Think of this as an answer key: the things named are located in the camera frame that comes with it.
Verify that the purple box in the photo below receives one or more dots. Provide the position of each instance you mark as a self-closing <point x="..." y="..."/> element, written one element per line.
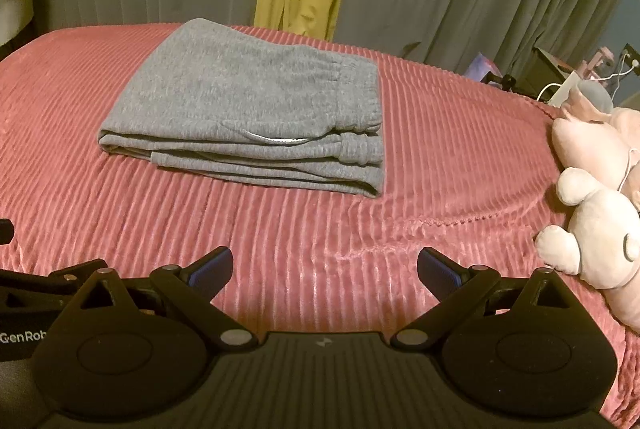
<point x="482" y="65"/>

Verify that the white plush toy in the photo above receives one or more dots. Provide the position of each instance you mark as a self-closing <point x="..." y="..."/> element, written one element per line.
<point x="595" y="219"/>

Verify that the pink plush toy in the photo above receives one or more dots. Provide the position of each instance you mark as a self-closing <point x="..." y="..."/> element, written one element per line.
<point x="585" y="134"/>

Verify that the grey sweat pants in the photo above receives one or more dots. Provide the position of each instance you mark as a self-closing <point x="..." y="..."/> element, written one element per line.
<point x="225" y="84"/>

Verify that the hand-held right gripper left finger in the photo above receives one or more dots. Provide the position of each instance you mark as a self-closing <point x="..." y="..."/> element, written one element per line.
<point x="210" y="268"/>

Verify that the black nightstand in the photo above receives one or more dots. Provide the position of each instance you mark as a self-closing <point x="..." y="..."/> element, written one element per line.
<point x="542" y="66"/>

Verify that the white box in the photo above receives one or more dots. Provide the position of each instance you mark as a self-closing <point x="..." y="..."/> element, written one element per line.
<point x="567" y="91"/>

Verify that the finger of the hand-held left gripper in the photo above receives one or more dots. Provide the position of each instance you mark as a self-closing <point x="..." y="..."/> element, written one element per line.
<point x="40" y="280"/>
<point x="5" y="232"/>

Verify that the small black object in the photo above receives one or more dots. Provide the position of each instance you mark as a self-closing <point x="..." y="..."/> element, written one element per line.
<point x="507" y="82"/>

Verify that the pink ribbed blanket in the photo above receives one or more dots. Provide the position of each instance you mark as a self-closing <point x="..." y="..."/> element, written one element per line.
<point x="300" y="229"/>

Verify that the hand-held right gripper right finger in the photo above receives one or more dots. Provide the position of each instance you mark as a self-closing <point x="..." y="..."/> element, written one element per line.
<point x="442" y="276"/>

